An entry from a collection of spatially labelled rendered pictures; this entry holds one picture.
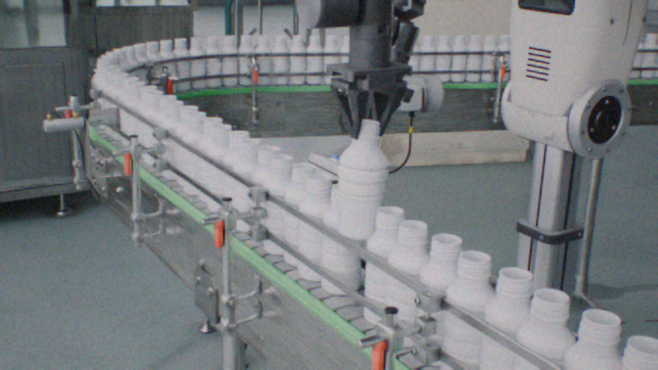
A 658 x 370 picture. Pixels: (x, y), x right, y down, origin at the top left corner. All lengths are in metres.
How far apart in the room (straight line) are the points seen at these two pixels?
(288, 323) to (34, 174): 3.25
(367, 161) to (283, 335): 0.37
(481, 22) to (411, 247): 4.50
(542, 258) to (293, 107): 1.33
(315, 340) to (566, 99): 0.70
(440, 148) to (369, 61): 4.51
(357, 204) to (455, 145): 4.50
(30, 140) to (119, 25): 2.21
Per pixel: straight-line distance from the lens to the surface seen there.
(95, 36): 6.40
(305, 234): 1.25
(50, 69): 4.36
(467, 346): 0.99
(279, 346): 1.35
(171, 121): 1.75
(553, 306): 0.88
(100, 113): 2.06
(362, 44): 1.07
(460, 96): 3.02
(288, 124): 2.85
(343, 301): 1.22
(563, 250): 1.78
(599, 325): 0.85
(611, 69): 1.66
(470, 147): 5.65
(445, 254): 1.01
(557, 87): 1.62
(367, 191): 1.11
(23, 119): 4.37
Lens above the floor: 1.53
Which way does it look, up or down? 18 degrees down
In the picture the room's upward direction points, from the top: 2 degrees clockwise
